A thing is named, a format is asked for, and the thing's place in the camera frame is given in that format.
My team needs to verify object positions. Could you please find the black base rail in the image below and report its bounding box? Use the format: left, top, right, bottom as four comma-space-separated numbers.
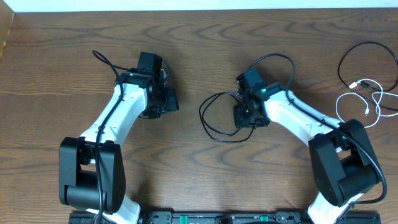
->
68, 211, 381, 224

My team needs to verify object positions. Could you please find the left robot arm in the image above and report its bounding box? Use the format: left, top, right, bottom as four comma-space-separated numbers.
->
59, 52, 178, 223

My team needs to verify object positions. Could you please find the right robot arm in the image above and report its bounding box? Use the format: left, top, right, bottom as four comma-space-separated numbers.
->
234, 68, 386, 223

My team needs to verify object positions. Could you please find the white usb cable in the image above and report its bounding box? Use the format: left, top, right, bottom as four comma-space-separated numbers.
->
335, 78, 398, 129

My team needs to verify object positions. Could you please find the black usb cable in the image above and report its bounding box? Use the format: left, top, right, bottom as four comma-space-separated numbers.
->
198, 91, 256, 144
337, 41, 398, 112

